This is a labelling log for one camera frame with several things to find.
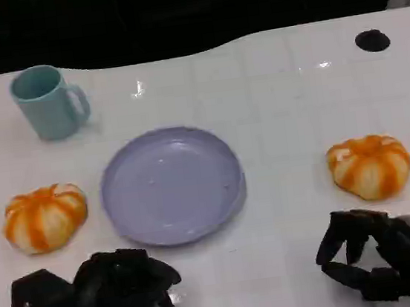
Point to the black round table grommet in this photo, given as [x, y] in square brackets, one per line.
[372, 40]

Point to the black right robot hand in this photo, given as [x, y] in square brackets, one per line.
[388, 247]

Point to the pale green mug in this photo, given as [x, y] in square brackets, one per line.
[48, 109]

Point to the orange white toy bread roll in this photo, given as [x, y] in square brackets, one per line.
[369, 168]
[45, 220]

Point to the lilac plate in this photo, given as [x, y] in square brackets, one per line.
[172, 187]

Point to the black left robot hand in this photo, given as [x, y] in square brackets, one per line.
[113, 292]

